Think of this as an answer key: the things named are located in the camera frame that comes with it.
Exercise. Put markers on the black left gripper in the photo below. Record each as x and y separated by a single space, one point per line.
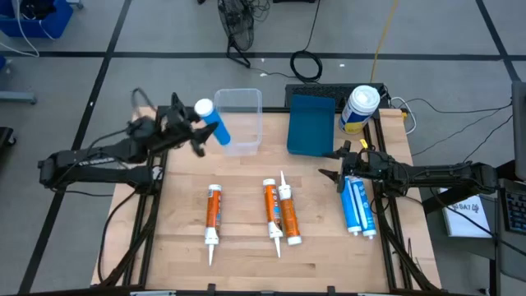
172 127

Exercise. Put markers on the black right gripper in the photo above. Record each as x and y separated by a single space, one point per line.
365 166

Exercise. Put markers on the orange sealant tube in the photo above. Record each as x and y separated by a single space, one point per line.
289 214
213 209
272 205

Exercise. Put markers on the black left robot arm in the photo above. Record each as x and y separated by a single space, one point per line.
94 172

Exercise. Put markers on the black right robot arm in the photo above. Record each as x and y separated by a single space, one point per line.
444 174

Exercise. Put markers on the Lysol wipes canister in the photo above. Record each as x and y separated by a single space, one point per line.
359 109

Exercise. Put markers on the yellow tape tag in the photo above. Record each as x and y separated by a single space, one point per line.
363 144

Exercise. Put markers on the teal plastic bin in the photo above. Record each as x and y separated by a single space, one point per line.
311 125

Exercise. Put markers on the clear plastic bin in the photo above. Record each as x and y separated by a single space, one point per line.
246 123

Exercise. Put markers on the black floor fan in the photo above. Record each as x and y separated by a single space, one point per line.
236 24

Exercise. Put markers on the black table clip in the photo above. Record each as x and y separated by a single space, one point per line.
330 289
211 289

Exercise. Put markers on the white paper sheet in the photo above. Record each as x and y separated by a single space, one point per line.
464 218

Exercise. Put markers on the black desk keyboard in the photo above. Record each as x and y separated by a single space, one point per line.
515 211

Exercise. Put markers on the grey monitor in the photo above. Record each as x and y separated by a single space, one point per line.
520 131

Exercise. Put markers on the blue floor bin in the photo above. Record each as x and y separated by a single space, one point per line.
49 20

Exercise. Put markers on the black caster base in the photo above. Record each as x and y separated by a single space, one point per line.
5 135

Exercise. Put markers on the black aluminium table frame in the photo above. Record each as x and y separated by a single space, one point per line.
274 110

